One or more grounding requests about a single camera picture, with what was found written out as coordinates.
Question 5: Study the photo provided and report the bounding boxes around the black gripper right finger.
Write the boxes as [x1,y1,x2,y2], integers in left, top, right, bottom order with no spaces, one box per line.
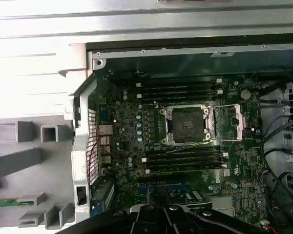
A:
[159,187,269,234]

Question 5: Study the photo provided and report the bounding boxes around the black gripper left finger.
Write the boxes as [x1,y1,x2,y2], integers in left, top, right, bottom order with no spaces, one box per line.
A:
[56,187,160,234]

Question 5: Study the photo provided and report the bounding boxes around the thin metal locking lever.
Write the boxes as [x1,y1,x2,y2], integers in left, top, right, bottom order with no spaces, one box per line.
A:
[165,140,221,154]

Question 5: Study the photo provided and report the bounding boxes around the metal socket cover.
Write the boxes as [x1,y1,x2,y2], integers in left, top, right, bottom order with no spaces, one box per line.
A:
[205,103,247,142]

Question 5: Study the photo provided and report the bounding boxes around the CPU socket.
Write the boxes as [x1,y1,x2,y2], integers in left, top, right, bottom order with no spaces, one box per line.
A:
[160,104,211,147]

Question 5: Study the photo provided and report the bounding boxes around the black expansion slot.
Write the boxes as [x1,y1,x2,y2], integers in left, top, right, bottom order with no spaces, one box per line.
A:
[136,173,188,184]

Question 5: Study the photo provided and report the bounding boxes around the green motherboard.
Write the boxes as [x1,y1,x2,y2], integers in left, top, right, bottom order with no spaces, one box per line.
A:
[95,70,267,227]

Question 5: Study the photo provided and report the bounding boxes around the grey parts rack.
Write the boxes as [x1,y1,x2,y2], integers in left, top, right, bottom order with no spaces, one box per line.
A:
[0,119,76,231]

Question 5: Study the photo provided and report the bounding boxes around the green RAM stick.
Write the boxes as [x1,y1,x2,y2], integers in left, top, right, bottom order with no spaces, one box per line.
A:
[0,199,18,208]

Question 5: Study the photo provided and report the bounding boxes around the black PC case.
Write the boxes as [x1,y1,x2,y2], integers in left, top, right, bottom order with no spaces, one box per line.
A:
[57,34,293,234]

